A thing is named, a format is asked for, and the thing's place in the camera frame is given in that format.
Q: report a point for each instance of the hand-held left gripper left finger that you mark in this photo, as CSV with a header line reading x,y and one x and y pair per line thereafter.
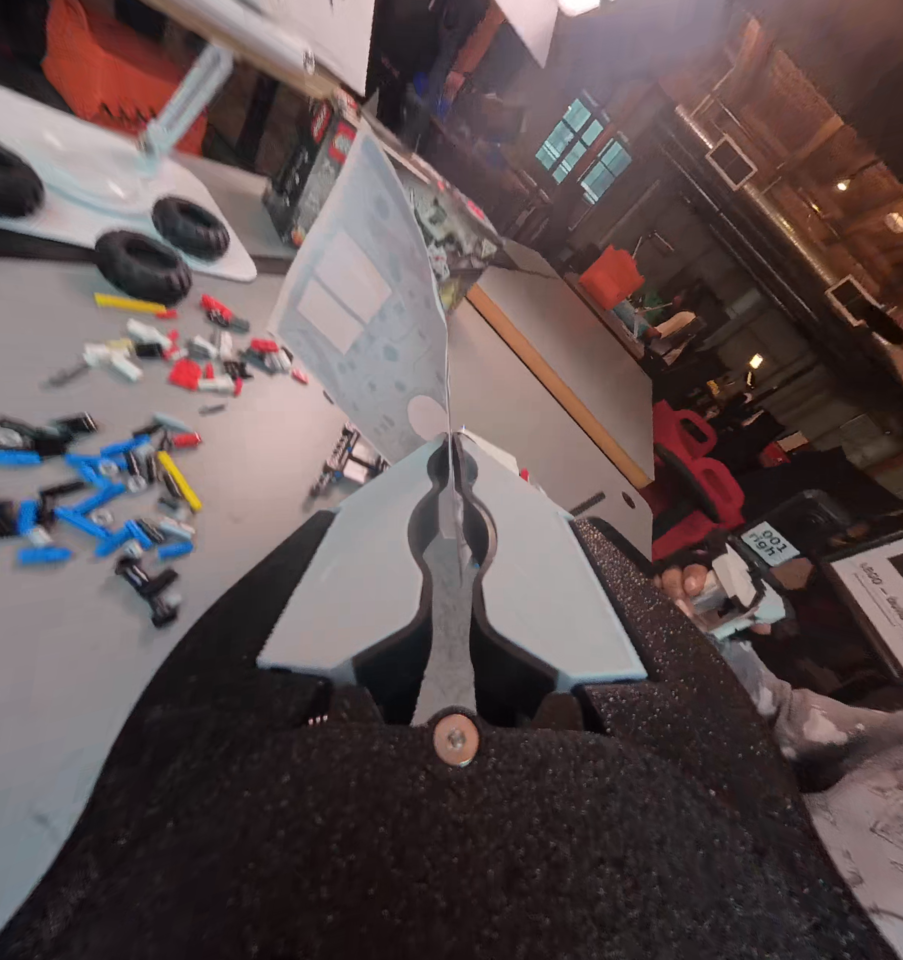
x,y
331,592

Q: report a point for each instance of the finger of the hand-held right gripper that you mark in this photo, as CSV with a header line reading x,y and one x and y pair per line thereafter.
x,y
759,615
733,574

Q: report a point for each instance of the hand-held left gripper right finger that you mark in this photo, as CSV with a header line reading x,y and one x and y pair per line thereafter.
x,y
556,592

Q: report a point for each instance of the white black toy truck chassis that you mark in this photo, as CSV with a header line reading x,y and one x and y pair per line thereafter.
x,y
350,465

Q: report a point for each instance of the white sticker sheet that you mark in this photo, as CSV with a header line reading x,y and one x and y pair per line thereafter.
x,y
361,315

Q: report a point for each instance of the person's right forearm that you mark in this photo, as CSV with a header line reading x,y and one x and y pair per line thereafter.
x,y
796,712

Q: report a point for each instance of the grey desk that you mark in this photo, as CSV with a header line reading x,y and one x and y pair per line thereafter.
x,y
46,675

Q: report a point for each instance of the person's right hand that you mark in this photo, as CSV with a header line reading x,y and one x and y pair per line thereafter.
x,y
684,585

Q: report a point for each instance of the red chair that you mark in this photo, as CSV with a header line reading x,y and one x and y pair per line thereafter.
x,y
691,480

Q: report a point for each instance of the framed marker tag sign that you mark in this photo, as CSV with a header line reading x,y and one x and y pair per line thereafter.
x,y
894,600

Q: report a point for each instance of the yellow toy axle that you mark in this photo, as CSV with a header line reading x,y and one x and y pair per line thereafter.
x,y
129,303
179,480

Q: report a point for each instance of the wood-edged grey table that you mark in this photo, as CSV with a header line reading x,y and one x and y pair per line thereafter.
x,y
571,360

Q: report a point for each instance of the pile of blue black pins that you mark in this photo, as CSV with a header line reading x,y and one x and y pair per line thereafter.
x,y
84,517

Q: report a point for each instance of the orange crate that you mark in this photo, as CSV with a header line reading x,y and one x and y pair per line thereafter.
x,y
613,277

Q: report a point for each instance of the black toy tyre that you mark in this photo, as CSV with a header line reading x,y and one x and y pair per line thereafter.
x,y
133,270
178,229
1,180

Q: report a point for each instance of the printed toy truck box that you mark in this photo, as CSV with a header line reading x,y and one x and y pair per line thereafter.
x,y
309,172

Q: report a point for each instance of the window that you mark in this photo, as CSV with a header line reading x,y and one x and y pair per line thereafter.
x,y
583,150

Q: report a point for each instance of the white book stand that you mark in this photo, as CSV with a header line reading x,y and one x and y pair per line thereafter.
x,y
84,187

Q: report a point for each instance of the white softbox light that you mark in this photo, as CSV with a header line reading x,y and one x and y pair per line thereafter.
x,y
526,30

